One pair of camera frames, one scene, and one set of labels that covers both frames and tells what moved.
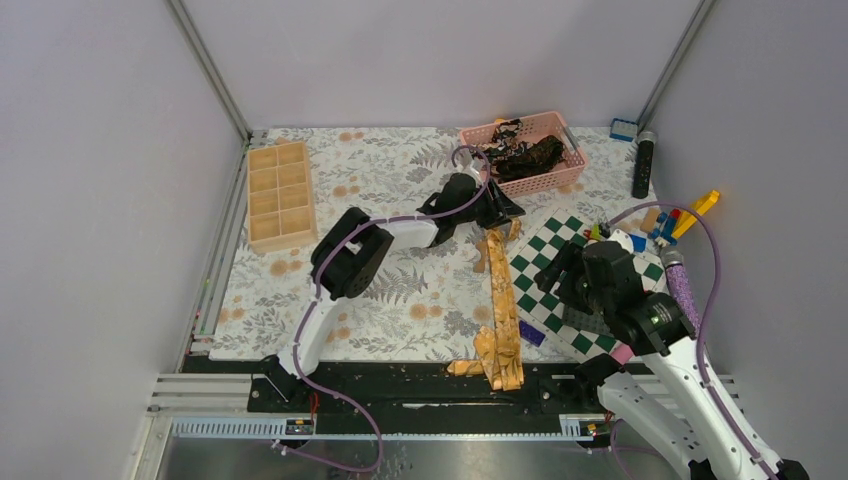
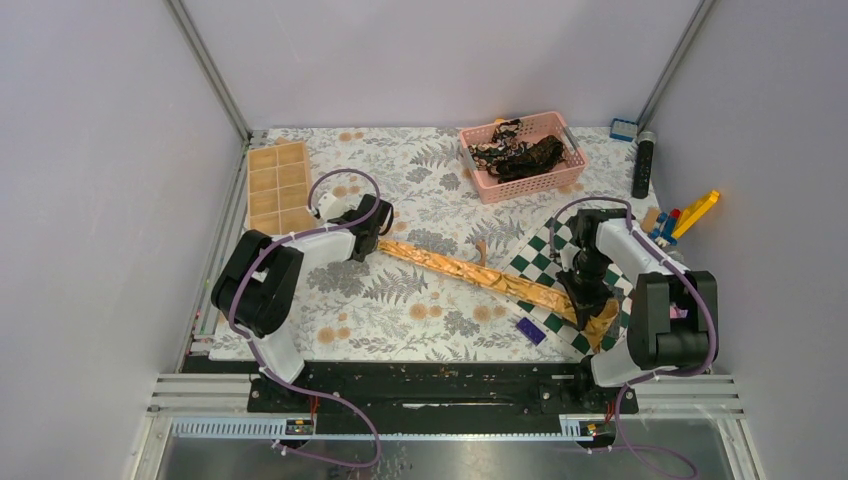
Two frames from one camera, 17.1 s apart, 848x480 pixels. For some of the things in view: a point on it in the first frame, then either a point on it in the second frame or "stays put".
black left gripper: (500, 210) → (346, 216)
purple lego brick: (531, 333) stays put
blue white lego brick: (623, 130) stays put
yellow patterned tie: (499, 350) → (602, 318)
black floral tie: (513, 160) stays put
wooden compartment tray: (281, 199) stays put
